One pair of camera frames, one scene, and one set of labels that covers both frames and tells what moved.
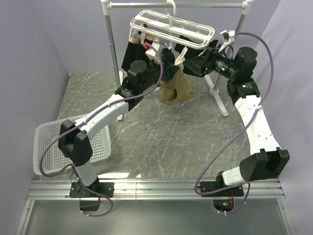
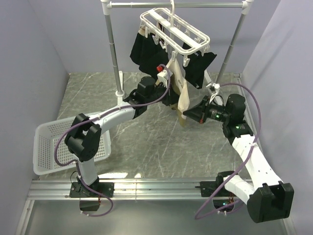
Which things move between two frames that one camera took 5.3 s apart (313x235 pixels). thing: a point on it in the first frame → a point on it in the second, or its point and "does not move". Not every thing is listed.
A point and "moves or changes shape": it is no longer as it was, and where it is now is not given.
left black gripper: [168, 70] → [172, 98]
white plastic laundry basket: [54, 159] does not move
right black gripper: [208, 60] → [198, 112]
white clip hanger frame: [171, 30] moves or changes shape
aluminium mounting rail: [150, 189] does not move
